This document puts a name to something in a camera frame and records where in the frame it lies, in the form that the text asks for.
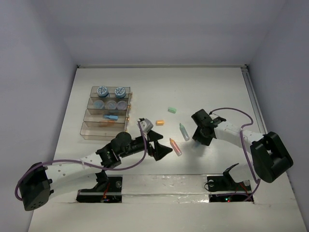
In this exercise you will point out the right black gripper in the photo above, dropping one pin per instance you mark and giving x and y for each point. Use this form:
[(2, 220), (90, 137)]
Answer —
[(197, 134)]

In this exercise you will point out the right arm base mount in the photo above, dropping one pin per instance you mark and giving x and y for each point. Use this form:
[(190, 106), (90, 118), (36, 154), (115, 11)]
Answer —
[(223, 189)]

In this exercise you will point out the blue lid jar in bin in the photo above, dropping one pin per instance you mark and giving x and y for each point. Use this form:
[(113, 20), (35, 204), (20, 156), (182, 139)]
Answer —
[(102, 91)]

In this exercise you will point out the small orange cap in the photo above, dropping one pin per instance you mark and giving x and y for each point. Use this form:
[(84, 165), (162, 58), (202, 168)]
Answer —
[(160, 122)]

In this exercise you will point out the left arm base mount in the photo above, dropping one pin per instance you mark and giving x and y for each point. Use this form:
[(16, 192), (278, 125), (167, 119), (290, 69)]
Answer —
[(107, 190)]

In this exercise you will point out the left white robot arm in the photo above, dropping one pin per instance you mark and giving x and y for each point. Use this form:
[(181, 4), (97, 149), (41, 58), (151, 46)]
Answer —
[(46, 180)]

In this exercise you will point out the clear paperclip jar small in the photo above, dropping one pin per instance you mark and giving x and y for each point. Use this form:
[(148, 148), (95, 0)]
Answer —
[(121, 105)]

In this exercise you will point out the blue clear highlighter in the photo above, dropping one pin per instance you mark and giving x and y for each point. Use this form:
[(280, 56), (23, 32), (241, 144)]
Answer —
[(195, 145)]

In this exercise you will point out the aluminium rail right edge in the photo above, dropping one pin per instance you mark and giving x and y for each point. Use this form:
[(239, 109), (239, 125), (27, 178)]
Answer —
[(256, 109)]

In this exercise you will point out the orange highlighter pen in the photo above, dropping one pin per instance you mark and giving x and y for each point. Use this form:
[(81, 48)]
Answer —
[(175, 147)]

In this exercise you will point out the small green cap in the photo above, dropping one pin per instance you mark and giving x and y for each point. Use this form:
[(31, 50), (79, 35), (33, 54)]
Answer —
[(172, 110)]

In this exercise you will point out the green highlighter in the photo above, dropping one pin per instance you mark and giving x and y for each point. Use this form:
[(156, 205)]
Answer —
[(184, 132)]

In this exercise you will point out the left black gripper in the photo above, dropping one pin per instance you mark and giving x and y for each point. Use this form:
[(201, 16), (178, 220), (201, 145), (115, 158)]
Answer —
[(151, 144)]

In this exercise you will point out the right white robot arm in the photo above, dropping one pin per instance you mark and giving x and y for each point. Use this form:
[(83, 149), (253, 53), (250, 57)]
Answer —
[(266, 155)]

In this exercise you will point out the orange highlighter cap large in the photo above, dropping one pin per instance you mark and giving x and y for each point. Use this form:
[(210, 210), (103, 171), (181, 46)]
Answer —
[(106, 124)]

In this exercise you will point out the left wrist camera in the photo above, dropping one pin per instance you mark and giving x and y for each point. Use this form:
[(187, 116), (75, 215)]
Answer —
[(146, 125)]

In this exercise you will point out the blue lid jar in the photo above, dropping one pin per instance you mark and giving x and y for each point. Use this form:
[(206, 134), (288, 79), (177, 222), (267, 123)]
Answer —
[(102, 91), (120, 92)]

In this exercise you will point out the blue highlighter with cap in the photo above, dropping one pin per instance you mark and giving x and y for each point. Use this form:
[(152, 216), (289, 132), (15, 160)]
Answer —
[(111, 117)]

